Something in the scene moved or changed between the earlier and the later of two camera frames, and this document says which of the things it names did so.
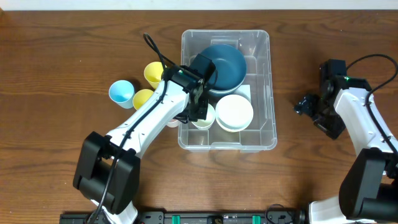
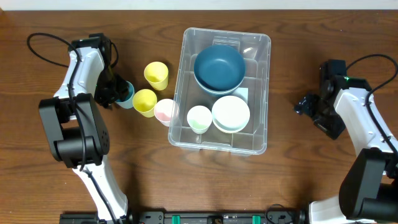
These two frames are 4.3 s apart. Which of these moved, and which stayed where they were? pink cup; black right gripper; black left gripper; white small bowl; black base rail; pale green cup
Moved: black left gripper; pink cup; pale green cup
Stayed: white small bowl; black right gripper; black base rail
